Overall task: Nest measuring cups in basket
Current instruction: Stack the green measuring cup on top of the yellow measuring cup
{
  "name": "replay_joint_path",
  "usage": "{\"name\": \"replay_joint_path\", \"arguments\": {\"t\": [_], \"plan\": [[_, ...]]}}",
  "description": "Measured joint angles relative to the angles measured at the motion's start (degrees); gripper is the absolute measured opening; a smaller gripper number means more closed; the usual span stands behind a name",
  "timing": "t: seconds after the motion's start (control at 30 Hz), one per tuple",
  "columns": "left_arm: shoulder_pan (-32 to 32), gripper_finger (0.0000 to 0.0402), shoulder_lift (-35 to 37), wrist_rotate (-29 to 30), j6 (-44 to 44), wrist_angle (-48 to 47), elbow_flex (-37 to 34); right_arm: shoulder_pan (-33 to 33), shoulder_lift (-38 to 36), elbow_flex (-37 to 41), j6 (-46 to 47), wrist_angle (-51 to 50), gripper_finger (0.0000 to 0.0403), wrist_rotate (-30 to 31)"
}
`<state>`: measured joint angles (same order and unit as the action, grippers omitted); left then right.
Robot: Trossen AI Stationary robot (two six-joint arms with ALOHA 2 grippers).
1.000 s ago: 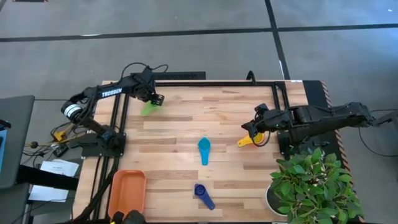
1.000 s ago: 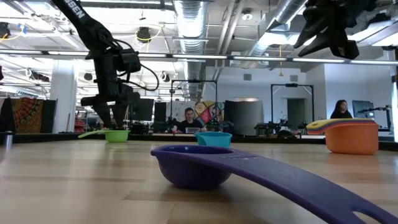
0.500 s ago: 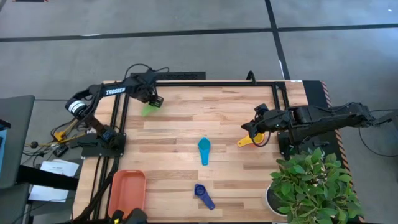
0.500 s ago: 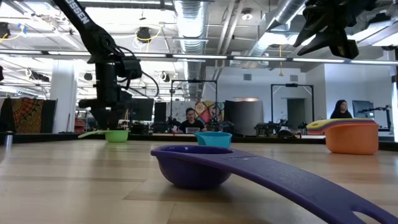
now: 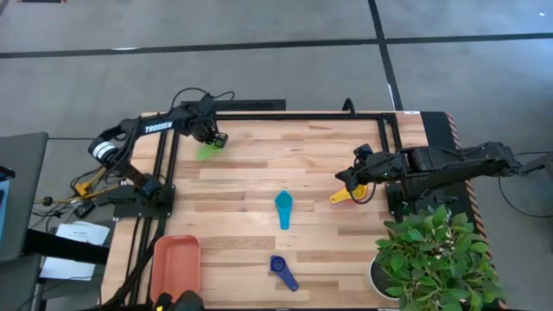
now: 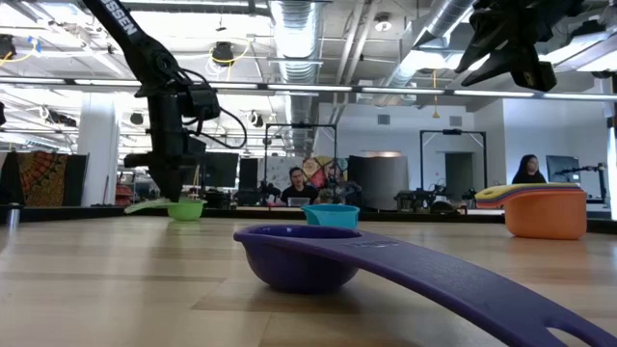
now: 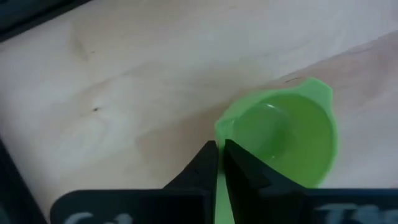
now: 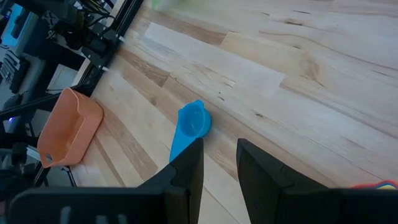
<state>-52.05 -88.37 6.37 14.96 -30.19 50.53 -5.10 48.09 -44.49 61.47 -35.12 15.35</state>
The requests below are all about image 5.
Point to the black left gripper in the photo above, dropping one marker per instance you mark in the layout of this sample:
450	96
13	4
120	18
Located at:
203	127

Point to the orange plastic basket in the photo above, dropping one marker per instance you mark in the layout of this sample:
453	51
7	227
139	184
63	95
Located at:
175	268

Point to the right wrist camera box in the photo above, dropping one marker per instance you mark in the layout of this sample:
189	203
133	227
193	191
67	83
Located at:
363	152

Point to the yellow measuring cup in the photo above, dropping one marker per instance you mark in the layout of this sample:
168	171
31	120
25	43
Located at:
339	198

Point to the grey desk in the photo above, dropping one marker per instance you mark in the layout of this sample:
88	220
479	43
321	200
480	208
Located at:
21	194

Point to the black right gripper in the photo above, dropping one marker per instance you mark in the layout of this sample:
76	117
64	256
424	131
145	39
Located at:
382	168

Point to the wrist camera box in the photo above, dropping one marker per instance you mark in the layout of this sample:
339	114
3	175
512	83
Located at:
206	105
363	152

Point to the purple measuring cup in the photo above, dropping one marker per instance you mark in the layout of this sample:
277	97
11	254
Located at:
277	263

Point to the white plant pot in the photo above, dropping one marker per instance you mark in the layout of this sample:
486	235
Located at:
376	281

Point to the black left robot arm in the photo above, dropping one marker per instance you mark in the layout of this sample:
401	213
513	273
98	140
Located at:
157	126

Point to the teal measuring cup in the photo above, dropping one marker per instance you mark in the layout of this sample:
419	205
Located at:
283	201

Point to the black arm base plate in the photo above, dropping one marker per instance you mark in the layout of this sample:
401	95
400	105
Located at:
449	203
129	207

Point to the green measuring cup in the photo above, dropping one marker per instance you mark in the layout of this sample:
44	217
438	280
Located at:
206	153

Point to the white paper sheet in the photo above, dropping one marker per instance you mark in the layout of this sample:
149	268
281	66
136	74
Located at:
82	233
65	270

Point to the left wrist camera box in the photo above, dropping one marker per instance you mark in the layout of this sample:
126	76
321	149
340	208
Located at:
206	105

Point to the black hazard-striped floor mat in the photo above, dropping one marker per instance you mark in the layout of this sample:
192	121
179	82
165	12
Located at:
434	129

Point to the green leafy plant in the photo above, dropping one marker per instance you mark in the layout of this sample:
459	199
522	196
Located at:
432	259

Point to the black table-level camera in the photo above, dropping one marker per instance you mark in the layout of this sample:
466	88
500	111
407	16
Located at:
186	302

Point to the black aluminium table frame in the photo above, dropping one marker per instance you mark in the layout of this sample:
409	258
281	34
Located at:
302	116

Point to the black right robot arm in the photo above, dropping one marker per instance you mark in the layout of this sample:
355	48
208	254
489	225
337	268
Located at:
453	164

